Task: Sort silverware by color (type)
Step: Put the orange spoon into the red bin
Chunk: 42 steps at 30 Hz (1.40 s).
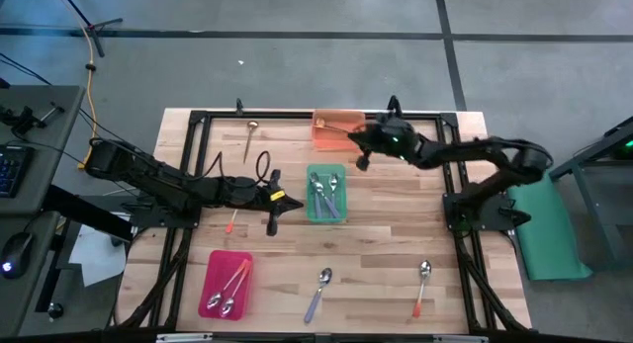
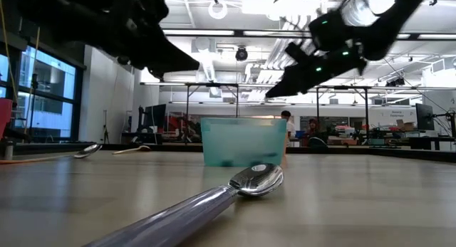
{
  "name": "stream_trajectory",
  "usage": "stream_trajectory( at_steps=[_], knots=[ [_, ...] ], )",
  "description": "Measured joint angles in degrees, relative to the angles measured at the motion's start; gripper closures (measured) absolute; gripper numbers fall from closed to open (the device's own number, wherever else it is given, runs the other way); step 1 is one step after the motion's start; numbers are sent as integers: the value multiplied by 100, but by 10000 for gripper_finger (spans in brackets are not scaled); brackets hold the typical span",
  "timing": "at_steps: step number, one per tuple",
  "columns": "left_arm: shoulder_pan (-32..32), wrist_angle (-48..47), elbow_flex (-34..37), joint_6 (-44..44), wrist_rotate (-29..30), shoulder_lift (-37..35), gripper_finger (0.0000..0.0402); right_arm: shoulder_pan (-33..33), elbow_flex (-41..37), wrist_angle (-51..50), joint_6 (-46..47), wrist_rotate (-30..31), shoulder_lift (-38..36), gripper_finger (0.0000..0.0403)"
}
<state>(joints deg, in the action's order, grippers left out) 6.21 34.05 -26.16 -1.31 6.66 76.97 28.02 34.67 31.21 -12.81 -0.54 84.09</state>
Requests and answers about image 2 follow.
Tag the round black ceiling camera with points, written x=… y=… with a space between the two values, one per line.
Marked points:
x=241 y=54

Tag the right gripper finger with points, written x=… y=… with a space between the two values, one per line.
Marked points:
x=292 y=84

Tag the cardboard box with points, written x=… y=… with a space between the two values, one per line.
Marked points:
x=405 y=125

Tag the black tripod stand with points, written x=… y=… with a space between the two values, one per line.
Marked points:
x=33 y=108

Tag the black computer monitor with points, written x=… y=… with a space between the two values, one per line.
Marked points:
x=424 y=117
x=155 y=119

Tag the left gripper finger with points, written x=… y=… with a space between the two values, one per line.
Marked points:
x=167 y=62

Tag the grey cylinder post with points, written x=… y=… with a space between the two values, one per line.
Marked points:
x=9 y=151

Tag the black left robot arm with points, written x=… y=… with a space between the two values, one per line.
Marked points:
x=71 y=15

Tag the black metal gantry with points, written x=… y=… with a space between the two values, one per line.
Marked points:
x=187 y=97
x=317 y=101

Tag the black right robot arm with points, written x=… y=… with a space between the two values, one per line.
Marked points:
x=392 y=26

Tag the gold spoon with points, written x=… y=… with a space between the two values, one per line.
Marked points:
x=143 y=147

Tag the teal plastic bin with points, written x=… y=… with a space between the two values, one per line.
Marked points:
x=242 y=144

